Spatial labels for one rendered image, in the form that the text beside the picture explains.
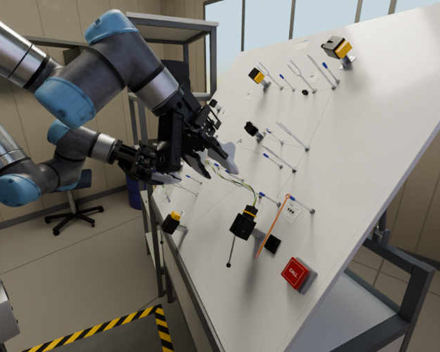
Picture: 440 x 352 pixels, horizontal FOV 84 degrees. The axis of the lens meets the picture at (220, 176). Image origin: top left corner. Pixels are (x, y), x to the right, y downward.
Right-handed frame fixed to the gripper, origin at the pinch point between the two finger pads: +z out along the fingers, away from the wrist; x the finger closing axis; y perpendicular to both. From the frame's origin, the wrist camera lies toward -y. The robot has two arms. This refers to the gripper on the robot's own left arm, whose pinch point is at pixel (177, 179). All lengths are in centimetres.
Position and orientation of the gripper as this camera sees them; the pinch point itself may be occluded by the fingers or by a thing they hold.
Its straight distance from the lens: 78.4
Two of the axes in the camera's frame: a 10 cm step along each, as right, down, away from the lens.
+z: 8.7, 3.6, 3.2
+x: 2.0, -8.8, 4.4
